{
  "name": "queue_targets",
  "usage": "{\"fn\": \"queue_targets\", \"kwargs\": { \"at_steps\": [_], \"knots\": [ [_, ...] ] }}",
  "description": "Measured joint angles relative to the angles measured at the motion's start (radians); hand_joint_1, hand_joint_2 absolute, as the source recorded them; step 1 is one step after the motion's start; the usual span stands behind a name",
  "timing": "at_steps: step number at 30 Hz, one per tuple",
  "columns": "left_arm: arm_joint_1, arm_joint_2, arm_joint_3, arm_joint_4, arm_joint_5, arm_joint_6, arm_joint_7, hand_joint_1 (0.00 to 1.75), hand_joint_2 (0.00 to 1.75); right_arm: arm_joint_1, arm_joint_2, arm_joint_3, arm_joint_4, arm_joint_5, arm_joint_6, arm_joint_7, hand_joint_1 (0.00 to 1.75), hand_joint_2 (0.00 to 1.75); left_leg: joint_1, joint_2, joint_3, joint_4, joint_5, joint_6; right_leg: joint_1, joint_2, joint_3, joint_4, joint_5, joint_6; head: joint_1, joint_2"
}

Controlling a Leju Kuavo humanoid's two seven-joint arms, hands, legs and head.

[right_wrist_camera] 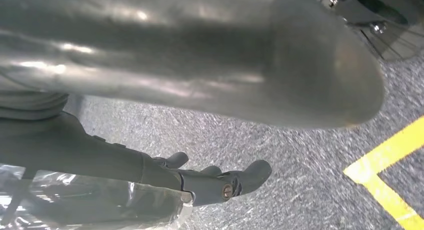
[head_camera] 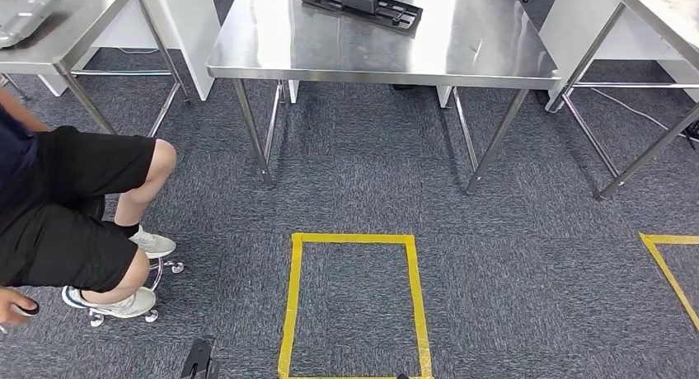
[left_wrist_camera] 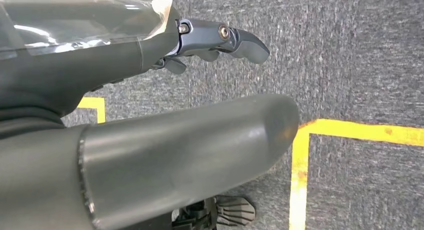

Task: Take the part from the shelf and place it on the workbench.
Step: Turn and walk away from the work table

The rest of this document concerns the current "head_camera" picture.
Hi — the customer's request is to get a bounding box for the stainless steel table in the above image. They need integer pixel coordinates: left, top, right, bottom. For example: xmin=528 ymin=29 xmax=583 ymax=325
xmin=0 ymin=0 xmax=192 ymax=138
xmin=546 ymin=0 xmax=699 ymax=202

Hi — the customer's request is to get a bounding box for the grey metal part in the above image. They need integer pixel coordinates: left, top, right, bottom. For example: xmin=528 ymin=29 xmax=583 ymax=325
xmin=0 ymin=0 xmax=64 ymax=49

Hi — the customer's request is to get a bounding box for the long black plastic part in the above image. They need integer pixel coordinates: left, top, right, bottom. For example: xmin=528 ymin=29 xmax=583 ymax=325
xmin=300 ymin=0 xmax=425 ymax=34

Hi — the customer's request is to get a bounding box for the stainless steel workbench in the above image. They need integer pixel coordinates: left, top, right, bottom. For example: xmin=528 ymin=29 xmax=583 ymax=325
xmin=206 ymin=0 xmax=562 ymax=196

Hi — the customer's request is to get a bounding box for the yellow floor tape marking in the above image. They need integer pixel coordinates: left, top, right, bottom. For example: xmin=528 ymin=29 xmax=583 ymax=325
xmin=277 ymin=232 xmax=434 ymax=379
xmin=639 ymin=232 xmax=699 ymax=334

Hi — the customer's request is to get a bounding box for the black left wrist camera bracket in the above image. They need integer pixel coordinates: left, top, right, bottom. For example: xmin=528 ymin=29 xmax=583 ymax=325
xmin=180 ymin=337 xmax=222 ymax=379

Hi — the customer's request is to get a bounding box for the white floor cable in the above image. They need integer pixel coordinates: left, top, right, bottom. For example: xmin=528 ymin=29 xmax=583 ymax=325
xmin=589 ymin=87 xmax=688 ymax=136

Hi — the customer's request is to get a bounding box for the person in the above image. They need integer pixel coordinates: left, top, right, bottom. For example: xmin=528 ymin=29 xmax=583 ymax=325
xmin=0 ymin=87 xmax=179 ymax=327

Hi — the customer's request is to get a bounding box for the chrome wheeled stool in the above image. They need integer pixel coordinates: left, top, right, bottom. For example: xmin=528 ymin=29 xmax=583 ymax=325
xmin=87 ymin=256 xmax=185 ymax=329

